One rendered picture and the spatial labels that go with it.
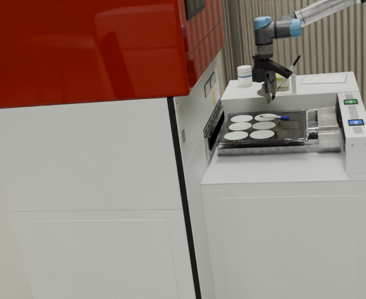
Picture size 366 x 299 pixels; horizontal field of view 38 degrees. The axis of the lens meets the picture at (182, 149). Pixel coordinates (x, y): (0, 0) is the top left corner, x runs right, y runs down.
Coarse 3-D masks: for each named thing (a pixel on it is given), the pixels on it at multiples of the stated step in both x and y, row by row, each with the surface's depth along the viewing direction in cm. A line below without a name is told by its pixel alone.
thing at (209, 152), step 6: (222, 108) 247; (216, 114) 235; (222, 114) 250; (216, 120) 229; (222, 120) 248; (210, 126) 221; (222, 126) 245; (210, 132) 215; (216, 132) 234; (204, 138) 209; (210, 138) 215; (216, 138) 227; (210, 144) 222; (210, 150) 214; (210, 156) 213
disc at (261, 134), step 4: (252, 132) 220; (256, 132) 220; (260, 132) 219; (264, 132) 218; (268, 132) 218; (272, 132) 217; (252, 136) 216; (256, 136) 215; (260, 136) 215; (264, 136) 214; (268, 136) 213
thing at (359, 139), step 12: (348, 96) 231; (360, 96) 227; (348, 108) 216; (360, 108) 213; (348, 132) 190; (360, 132) 190; (348, 144) 187; (360, 144) 186; (348, 156) 189; (360, 156) 188; (348, 168) 190; (360, 168) 189
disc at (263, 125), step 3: (255, 123) 230; (258, 123) 230; (261, 123) 229; (264, 123) 229; (267, 123) 228; (270, 123) 228; (273, 123) 227; (252, 126) 227; (255, 126) 227; (258, 126) 226; (261, 126) 226; (264, 126) 225; (267, 126) 225; (270, 126) 224; (273, 126) 224
